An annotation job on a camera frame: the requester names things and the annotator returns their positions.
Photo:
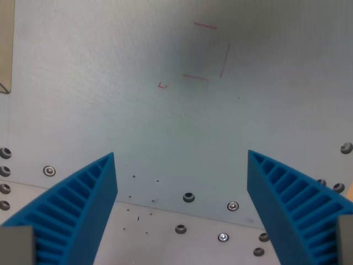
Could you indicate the silver screw with washer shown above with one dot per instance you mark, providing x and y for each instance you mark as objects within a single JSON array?
[
  {"x": 223, "y": 237},
  {"x": 49, "y": 170},
  {"x": 233, "y": 206}
]

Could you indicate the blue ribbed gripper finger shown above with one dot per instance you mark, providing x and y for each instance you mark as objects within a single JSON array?
[
  {"x": 289, "y": 209},
  {"x": 82, "y": 209}
]

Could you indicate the beige flat panel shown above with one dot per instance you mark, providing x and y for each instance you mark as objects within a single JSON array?
[{"x": 6, "y": 44}]

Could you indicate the tan wooden edge piece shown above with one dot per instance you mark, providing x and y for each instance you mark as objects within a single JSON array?
[{"x": 350, "y": 191}]

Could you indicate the dark socket head screw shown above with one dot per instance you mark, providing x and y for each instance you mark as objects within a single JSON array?
[
  {"x": 4, "y": 188},
  {"x": 338, "y": 187},
  {"x": 258, "y": 251},
  {"x": 346, "y": 148},
  {"x": 4, "y": 205},
  {"x": 5, "y": 153},
  {"x": 4, "y": 170},
  {"x": 189, "y": 197},
  {"x": 181, "y": 228},
  {"x": 322, "y": 182},
  {"x": 263, "y": 237}
]

